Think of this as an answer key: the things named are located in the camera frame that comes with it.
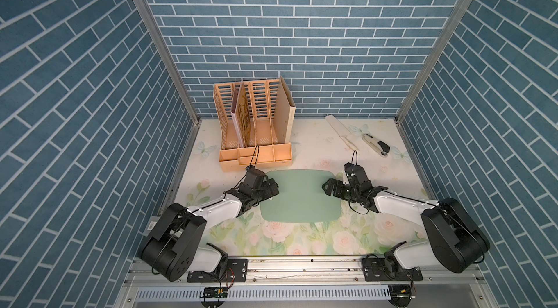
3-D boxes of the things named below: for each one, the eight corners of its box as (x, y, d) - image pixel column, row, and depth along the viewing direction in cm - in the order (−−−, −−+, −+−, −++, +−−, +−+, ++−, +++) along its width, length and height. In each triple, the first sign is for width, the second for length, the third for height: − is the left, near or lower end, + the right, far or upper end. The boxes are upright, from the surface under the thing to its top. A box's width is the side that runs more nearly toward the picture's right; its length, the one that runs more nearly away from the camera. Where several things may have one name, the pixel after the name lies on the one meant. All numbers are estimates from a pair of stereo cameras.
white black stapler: (384, 158, 106) (387, 153, 103) (360, 141, 113) (362, 136, 110) (389, 153, 108) (392, 148, 105) (365, 137, 115) (367, 131, 112)
